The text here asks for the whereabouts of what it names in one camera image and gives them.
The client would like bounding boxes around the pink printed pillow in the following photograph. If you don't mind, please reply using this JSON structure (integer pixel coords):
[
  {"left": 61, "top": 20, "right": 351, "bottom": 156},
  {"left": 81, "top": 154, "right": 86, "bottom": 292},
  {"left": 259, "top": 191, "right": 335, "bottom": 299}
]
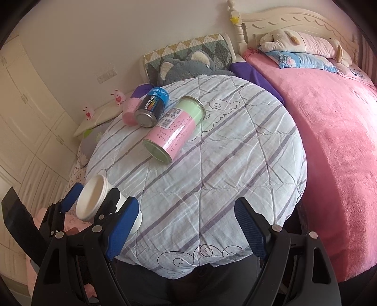
[{"left": 333, "top": 57, "right": 377, "bottom": 89}]

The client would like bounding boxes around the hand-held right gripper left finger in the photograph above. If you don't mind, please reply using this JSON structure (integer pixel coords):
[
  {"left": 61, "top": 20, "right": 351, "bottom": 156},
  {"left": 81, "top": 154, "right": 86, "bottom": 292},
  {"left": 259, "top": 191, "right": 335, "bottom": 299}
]
[{"left": 31, "top": 198, "right": 140, "bottom": 306}]

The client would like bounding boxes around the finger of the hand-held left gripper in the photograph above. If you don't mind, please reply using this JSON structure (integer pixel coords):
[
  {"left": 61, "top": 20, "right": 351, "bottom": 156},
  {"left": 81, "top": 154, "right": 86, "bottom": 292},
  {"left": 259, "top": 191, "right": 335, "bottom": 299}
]
[
  {"left": 44, "top": 182, "right": 84, "bottom": 235},
  {"left": 85, "top": 189, "right": 122, "bottom": 234}
]

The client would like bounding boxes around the pink blanket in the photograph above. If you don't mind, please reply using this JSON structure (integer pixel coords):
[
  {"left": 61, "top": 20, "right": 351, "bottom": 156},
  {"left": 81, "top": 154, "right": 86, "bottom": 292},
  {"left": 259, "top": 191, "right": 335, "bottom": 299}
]
[{"left": 245, "top": 48, "right": 377, "bottom": 284}]

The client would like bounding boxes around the pink and green cup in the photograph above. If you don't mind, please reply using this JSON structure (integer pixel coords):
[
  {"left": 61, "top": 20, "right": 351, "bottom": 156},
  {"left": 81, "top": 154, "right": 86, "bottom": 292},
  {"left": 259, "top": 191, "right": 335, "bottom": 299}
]
[{"left": 142, "top": 96, "right": 206, "bottom": 163}]

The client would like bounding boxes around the cream bed post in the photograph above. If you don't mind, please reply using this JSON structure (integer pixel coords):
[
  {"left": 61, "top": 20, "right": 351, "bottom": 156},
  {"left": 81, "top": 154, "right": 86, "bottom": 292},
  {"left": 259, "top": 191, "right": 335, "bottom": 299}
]
[{"left": 226, "top": 0, "right": 248, "bottom": 56}]

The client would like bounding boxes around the patchwork quilted pillow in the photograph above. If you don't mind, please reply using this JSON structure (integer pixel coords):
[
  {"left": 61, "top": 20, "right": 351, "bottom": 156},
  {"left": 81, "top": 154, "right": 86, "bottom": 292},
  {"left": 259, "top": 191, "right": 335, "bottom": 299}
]
[{"left": 143, "top": 32, "right": 236, "bottom": 81}]

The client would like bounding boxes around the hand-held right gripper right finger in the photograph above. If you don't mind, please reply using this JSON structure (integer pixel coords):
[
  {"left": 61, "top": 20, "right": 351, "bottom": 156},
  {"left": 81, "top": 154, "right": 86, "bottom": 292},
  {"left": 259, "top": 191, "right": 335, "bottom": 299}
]
[{"left": 234, "top": 197, "right": 340, "bottom": 306}]

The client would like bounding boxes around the purple cloth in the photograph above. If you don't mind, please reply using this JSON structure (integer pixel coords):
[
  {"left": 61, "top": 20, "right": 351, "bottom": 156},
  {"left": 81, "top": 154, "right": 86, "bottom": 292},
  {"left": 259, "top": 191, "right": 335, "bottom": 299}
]
[{"left": 130, "top": 60, "right": 285, "bottom": 103}]

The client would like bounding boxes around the grey plush toy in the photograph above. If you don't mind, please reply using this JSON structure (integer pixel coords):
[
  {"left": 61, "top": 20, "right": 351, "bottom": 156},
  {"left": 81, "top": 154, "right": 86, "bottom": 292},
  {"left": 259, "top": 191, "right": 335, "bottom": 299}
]
[{"left": 157, "top": 51, "right": 233, "bottom": 86}]

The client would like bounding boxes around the cream wooden headboard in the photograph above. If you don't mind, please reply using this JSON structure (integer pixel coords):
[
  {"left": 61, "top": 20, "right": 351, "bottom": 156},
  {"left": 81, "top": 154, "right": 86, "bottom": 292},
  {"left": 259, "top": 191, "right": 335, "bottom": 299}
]
[{"left": 240, "top": 9, "right": 377, "bottom": 89}]

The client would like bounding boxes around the striped white quilt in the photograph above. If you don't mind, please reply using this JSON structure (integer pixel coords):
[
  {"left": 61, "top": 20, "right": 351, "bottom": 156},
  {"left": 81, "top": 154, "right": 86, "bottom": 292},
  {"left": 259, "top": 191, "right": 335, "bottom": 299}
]
[{"left": 85, "top": 74, "right": 307, "bottom": 279}]

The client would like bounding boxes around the blue and black can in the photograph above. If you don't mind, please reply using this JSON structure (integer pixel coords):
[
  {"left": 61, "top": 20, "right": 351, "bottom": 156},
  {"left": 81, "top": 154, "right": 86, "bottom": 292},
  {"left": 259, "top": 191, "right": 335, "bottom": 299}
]
[{"left": 134, "top": 87, "right": 169, "bottom": 128}]

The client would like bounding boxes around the white nightstand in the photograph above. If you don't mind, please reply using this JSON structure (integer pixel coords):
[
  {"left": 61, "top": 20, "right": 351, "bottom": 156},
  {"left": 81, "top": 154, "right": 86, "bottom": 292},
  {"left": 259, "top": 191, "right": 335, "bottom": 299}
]
[{"left": 73, "top": 100, "right": 127, "bottom": 137}]

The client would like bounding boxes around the grey daisy pillow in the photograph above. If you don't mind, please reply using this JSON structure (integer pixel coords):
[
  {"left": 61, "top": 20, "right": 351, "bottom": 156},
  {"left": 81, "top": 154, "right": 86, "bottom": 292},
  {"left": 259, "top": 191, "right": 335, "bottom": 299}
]
[{"left": 77, "top": 124, "right": 109, "bottom": 168}]

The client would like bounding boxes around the white wall switch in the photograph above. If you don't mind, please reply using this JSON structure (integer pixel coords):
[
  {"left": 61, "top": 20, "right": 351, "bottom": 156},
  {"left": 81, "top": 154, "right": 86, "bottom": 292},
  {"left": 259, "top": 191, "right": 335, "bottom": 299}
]
[{"left": 97, "top": 70, "right": 118, "bottom": 82}]

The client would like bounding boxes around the blue printed pillow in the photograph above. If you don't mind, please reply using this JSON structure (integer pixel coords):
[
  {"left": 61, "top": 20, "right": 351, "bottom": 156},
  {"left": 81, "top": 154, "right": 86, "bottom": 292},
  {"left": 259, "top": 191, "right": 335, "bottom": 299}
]
[{"left": 265, "top": 51, "right": 339, "bottom": 73}]

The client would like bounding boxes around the cream wardrobe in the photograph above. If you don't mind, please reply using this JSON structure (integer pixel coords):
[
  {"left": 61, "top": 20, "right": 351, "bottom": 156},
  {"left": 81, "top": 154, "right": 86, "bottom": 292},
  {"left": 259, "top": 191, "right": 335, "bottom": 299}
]
[{"left": 0, "top": 35, "right": 80, "bottom": 259}]

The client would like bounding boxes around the heart print sheet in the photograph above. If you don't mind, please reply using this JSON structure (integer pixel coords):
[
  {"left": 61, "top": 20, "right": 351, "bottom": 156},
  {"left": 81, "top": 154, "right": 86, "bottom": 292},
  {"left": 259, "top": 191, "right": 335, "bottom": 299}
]
[{"left": 66, "top": 160, "right": 95, "bottom": 201}]

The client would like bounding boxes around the small pink cup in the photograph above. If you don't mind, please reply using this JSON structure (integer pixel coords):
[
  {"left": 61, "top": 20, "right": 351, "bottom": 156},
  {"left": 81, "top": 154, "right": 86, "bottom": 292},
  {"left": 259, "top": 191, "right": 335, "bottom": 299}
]
[{"left": 122, "top": 98, "right": 142, "bottom": 126}]

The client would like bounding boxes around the white and pink plush toy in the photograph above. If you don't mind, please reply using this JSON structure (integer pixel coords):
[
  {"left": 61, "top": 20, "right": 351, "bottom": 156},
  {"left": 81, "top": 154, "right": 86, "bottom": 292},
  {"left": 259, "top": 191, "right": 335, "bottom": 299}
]
[{"left": 258, "top": 29, "right": 352, "bottom": 65}]

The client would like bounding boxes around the white cup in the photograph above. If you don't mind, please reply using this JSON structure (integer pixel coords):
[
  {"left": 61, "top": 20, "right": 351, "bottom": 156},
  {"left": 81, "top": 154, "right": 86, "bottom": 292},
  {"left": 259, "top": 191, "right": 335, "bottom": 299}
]
[{"left": 76, "top": 174, "right": 143, "bottom": 234}]

